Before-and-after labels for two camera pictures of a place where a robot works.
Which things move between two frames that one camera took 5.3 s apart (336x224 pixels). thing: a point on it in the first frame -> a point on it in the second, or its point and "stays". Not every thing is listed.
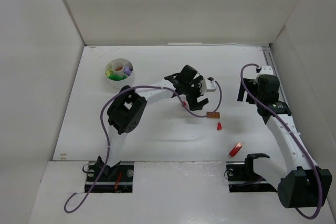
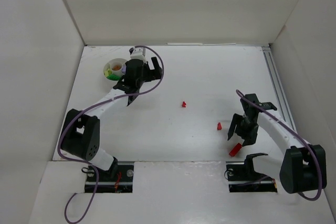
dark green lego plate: [116, 77] stays
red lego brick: [235, 149] stays
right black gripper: [250, 91] -> [244, 128]
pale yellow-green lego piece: [109, 72] stays
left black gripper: [196, 94] -> [126, 86]
